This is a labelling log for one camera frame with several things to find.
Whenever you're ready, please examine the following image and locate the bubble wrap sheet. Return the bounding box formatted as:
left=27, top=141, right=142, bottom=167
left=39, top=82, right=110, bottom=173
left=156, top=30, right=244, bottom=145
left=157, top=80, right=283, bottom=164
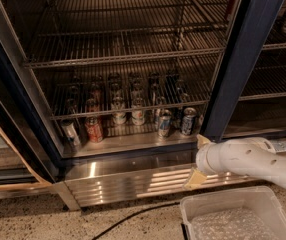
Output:
left=192, top=208, right=280, bottom=240

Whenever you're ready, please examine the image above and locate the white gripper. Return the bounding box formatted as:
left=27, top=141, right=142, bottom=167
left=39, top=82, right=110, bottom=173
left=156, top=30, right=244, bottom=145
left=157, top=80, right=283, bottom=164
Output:
left=183, top=134, right=223, bottom=190

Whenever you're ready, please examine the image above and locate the red cola can front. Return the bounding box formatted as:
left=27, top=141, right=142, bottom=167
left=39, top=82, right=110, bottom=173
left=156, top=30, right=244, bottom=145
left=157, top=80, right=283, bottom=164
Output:
left=85, top=116, right=103, bottom=143

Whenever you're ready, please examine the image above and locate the white orange can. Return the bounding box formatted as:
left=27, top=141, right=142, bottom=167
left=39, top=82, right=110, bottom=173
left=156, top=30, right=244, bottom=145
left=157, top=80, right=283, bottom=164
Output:
left=111, top=97, right=126, bottom=125
left=131, top=98, right=145, bottom=126

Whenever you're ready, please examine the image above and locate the wire fridge shelf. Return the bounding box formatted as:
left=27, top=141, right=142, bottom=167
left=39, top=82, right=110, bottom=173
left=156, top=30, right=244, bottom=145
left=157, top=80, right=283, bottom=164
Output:
left=49, top=58, right=214, bottom=121
left=24, top=0, right=228, bottom=69

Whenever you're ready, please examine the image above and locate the open fridge door left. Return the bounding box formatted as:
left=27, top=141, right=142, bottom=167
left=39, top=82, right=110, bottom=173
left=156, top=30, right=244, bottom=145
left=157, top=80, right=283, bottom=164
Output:
left=0, top=42, right=59, bottom=199

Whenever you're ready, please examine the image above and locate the white orange can left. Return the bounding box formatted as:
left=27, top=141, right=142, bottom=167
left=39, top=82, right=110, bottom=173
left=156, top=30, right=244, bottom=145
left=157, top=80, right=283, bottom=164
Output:
left=111, top=97, right=126, bottom=125

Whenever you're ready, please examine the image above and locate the upper wire fridge shelf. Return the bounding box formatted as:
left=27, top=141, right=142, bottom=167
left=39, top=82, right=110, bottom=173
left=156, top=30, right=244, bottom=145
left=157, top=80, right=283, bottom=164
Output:
left=24, top=0, right=228, bottom=69

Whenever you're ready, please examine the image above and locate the clear plastic bin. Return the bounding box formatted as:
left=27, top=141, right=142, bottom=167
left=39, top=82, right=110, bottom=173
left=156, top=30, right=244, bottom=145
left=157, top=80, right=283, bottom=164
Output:
left=180, top=186, right=286, bottom=240

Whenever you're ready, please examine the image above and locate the black floor cable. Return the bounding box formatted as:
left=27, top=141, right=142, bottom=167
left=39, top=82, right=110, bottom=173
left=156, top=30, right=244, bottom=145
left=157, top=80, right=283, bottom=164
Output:
left=91, top=201, right=181, bottom=240

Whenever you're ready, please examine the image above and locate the stainless fridge base grille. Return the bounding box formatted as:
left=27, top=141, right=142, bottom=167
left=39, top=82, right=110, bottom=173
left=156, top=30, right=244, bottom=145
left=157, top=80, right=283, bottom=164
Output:
left=54, top=140, right=286, bottom=212

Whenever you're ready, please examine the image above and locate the red can second row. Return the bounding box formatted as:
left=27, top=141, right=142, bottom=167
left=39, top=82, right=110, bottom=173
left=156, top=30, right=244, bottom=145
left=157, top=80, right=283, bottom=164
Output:
left=86, top=98, right=100, bottom=112

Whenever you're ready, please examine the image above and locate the blue silver can right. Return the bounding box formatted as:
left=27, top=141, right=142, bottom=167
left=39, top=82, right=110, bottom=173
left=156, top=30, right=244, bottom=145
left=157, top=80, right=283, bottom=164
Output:
left=180, top=107, right=197, bottom=136

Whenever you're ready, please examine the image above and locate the silver can front left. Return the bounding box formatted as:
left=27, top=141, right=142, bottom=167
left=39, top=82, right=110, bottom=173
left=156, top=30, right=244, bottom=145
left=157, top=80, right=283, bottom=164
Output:
left=60, top=119, right=81, bottom=148

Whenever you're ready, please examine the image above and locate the right compartment wire shelf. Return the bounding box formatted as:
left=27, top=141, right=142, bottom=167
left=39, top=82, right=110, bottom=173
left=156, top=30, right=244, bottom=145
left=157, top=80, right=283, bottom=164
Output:
left=239, top=20, right=286, bottom=101

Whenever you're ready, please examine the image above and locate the lower wire fridge shelf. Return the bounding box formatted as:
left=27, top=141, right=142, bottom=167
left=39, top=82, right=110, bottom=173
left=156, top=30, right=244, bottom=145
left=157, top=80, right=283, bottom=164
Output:
left=49, top=58, right=214, bottom=121

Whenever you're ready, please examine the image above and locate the blue silver redbull can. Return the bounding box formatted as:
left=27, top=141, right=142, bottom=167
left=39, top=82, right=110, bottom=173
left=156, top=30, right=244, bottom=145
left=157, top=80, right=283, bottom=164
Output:
left=158, top=109, right=172, bottom=138

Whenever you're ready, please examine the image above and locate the dark blue fridge door frame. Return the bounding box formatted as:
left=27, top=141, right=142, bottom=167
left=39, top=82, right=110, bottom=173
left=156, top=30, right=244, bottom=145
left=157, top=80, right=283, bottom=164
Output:
left=200, top=0, right=284, bottom=141

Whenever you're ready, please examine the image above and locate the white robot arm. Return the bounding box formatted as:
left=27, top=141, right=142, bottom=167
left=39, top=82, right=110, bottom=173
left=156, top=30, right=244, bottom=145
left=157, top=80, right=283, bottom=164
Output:
left=183, top=134, right=286, bottom=190

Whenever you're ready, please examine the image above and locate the white orange can right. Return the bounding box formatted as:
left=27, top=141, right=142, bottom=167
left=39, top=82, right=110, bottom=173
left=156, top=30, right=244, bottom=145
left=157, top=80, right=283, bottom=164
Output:
left=131, top=98, right=145, bottom=126

